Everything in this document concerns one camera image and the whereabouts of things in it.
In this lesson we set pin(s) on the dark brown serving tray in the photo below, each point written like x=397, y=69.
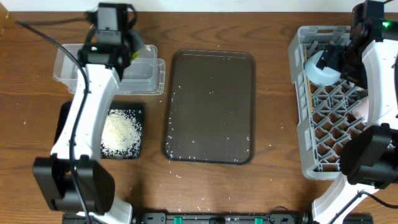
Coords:
x=211, y=111

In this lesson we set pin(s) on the white paper napkin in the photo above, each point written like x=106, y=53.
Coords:
x=134, y=56

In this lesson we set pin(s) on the light blue bowl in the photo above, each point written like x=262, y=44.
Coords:
x=325, y=77

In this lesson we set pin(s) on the pink cup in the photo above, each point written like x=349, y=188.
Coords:
x=362, y=110

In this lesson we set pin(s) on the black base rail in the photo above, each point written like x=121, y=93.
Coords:
x=277, y=218

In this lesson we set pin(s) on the grey dishwasher rack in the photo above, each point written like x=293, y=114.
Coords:
x=322, y=134

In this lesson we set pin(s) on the white rice pile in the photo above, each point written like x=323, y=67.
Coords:
x=121, y=133

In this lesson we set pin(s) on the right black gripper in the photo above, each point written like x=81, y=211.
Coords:
x=331, y=57

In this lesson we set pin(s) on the clear plastic bin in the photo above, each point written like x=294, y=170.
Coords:
x=145, y=75

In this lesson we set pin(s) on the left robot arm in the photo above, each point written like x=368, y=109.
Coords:
x=72, y=179

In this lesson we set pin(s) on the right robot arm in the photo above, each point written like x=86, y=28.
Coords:
x=368, y=162

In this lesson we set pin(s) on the black waste tray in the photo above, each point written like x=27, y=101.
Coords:
x=136, y=107

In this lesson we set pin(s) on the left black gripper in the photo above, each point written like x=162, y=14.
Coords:
x=137, y=42

